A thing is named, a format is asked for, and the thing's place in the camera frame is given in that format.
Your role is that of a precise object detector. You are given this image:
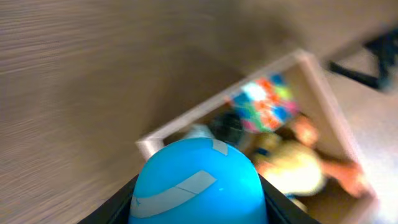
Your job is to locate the yellow plush bunny toy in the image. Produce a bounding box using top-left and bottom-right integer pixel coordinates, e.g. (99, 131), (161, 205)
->
(251, 114), (369, 197)

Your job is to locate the white cardboard box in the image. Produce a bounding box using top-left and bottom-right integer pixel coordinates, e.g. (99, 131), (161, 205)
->
(136, 50), (379, 224)

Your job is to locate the blue ball toy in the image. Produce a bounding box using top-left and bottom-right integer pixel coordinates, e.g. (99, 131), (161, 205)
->
(128, 138), (268, 224)

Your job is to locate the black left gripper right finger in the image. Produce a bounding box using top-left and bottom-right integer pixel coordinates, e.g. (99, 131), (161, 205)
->
(259, 175), (320, 224)

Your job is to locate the colourful puzzle cube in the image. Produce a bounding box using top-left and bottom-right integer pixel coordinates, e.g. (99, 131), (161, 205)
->
(230, 74), (298, 133)

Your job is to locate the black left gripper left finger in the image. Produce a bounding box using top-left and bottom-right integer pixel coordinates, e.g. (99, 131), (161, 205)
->
(78, 175), (139, 224)

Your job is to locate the black round cap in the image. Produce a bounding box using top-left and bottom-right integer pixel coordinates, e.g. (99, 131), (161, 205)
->
(208, 110), (244, 147)

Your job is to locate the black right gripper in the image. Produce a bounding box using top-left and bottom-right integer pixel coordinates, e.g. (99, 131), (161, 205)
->
(328, 27), (397, 91)

